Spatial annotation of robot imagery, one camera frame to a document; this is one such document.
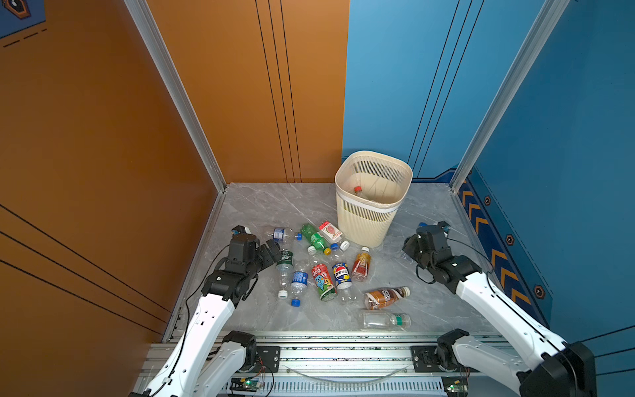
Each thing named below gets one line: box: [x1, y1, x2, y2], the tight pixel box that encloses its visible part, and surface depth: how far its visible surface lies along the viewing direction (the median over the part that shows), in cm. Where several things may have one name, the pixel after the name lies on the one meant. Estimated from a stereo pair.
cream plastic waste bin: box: [334, 150, 414, 249], surface depth 93 cm
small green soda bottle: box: [300, 223, 332, 256], surface depth 97 cm
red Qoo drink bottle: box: [310, 258, 338, 302], surface depth 86 cm
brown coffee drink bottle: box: [363, 286, 411, 311], surface depth 82 cm
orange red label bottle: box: [351, 246, 372, 283], surface depth 89 cm
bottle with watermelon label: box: [318, 220, 350, 252], surface depth 99 cm
